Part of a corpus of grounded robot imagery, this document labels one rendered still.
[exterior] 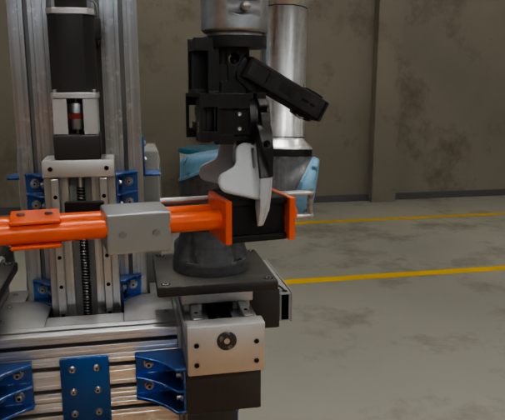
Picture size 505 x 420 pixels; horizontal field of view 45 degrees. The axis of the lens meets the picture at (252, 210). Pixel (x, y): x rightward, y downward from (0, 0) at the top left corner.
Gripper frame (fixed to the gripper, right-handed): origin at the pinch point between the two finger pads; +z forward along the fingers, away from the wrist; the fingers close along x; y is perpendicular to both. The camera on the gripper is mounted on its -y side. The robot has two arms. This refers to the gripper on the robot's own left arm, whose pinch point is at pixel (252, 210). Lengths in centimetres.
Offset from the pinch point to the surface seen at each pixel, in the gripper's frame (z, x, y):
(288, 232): 2.0, 4.5, -2.9
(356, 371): 123, -182, -115
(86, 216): -0.4, -0.5, 19.3
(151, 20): -83, -609, -89
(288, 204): -1.3, 4.4, -2.9
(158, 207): -1.3, 1.8, 11.6
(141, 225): 0.1, 3.7, 13.8
